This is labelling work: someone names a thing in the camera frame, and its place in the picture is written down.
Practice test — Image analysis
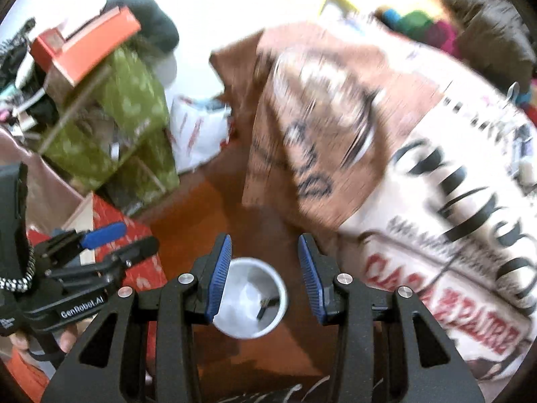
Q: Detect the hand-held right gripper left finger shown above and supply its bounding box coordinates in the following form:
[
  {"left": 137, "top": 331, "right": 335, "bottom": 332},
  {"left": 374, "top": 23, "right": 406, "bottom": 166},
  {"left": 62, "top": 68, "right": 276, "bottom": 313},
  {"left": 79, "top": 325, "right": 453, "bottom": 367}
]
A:
[{"left": 40, "top": 234, "right": 233, "bottom": 403}]

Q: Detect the white plastic bag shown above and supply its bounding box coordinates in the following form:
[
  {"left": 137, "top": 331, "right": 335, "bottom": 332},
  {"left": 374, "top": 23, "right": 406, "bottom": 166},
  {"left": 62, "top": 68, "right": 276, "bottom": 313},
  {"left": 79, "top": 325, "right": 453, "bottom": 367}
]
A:
[{"left": 169, "top": 94, "right": 232, "bottom": 174}]

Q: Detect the green patterned bag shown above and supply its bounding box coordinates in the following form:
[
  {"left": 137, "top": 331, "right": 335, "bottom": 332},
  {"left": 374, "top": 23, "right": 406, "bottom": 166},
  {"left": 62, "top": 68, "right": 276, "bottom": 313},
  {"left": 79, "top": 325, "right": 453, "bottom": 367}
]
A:
[{"left": 40, "top": 46, "right": 181, "bottom": 204}]

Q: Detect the small dark scrap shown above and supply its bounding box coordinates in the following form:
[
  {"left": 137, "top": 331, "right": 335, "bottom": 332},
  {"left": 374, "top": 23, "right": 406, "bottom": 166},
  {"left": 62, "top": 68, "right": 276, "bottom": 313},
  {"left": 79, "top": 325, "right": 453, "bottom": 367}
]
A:
[{"left": 257, "top": 298, "right": 278, "bottom": 319}]

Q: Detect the yellow curved tube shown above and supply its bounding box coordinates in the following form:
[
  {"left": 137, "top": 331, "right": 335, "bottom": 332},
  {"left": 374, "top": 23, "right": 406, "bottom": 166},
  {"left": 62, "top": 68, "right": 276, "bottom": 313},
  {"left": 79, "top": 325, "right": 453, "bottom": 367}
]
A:
[{"left": 318, "top": 0, "right": 362, "bottom": 18}]

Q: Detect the white round bin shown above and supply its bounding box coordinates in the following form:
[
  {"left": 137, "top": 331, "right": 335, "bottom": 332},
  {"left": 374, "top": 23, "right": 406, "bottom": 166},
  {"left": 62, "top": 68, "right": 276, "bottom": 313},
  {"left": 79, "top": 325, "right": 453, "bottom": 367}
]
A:
[{"left": 212, "top": 257, "right": 290, "bottom": 340}]

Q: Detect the orange cardboard box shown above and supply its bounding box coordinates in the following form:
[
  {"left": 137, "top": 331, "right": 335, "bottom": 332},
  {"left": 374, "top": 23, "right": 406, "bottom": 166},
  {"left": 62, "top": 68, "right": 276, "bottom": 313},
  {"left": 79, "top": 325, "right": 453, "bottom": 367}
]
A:
[{"left": 29, "top": 6, "right": 142, "bottom": 87}]

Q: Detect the colourful patchwork blanket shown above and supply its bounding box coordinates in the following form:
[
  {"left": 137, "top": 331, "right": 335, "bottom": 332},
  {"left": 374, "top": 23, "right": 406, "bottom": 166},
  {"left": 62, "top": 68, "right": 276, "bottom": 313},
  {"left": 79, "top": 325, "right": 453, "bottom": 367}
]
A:
[{"left": 373, "top": 4, "right": 464, "bottom": 57}]

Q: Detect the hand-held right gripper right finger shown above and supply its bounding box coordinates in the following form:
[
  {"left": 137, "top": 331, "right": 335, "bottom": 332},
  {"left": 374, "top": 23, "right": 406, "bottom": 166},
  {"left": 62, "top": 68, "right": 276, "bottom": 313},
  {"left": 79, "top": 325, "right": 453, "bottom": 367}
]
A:
[{"left": 297, "top": 233, "right": 487, "bottom": 403}]

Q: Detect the dark grey cloth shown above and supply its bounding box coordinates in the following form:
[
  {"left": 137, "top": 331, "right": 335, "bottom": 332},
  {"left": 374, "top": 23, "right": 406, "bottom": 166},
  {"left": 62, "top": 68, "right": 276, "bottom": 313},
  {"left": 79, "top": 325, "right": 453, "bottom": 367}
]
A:
[{"left": 103, "top": 0, "right": 181, "bottom": 56}]

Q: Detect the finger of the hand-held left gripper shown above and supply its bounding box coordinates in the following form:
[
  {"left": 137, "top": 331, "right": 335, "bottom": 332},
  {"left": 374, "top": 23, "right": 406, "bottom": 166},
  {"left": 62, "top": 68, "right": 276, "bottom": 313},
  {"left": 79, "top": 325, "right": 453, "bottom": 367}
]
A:
[
  {"left": 63, "top": 236, "right": 160, "bottom": 288},
  {"left": 49, "top": 222, "right": 128, "bottom": 261}
]

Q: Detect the newspaper print blanket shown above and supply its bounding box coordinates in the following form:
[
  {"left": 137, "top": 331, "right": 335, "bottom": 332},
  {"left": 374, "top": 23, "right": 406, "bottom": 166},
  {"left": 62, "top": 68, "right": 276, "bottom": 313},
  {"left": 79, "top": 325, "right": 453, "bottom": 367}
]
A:
[{"left": 210, "top": 21, "right": 534, "bottom": 384}]

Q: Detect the red patterned box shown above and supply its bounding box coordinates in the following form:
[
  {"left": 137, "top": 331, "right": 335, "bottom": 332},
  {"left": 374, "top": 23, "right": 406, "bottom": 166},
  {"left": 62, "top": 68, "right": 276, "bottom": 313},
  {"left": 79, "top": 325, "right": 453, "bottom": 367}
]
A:
[{"left": 63, "top": 193, "right": 169, "bottom": 292}]

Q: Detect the person's left hand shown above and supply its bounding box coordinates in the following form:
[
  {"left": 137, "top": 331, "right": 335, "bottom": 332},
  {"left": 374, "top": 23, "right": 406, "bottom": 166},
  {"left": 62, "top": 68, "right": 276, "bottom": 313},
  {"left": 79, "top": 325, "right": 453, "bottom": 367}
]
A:
[{"left": 8, "top": 328, "right": 81, "bottom": 358}]

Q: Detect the brown jacket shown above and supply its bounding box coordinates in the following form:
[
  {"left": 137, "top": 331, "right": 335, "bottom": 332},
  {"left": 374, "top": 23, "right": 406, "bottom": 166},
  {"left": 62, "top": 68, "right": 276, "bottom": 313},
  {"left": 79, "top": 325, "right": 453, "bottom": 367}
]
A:
[{"left": 440, "top": 0, "right": 537, "bottom": 89}]

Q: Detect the person's left forearm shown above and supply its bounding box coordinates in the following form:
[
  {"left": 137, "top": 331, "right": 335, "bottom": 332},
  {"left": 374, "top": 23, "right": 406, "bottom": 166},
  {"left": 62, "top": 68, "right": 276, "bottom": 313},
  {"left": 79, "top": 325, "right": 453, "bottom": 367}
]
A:
[{"left": 6, "top": 350, "right": 52, "bottom": 401}]

